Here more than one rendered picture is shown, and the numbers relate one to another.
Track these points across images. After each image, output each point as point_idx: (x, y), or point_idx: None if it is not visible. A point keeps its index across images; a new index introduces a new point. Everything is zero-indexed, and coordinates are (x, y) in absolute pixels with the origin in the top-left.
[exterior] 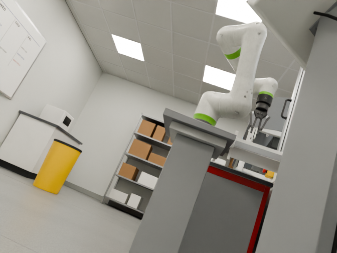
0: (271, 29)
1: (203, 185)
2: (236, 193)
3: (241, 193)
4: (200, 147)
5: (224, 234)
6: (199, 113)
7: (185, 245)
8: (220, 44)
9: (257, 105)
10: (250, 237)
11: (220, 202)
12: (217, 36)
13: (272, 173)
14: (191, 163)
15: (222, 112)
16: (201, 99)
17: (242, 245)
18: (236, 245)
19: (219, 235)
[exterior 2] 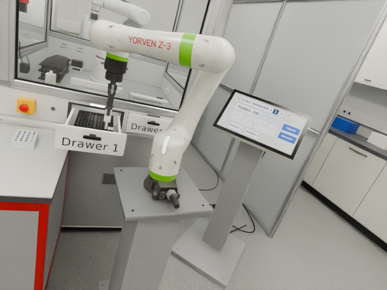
0: (274, 154)
1: (54, 202)
2: (63, 172)
3: (64, 167)
4: None
5: (59, 212)
6: (178, 172)
7: (49, 262)
8: (212, 72)
9: (117, 79)
10: (64, 190)
11: (59, 195)
12: (224, 67)
13: (35, 108)
14: None
15: None
16: (178, 156)
17: (63, 201)
18: (61, 206)
19: (58, 218)
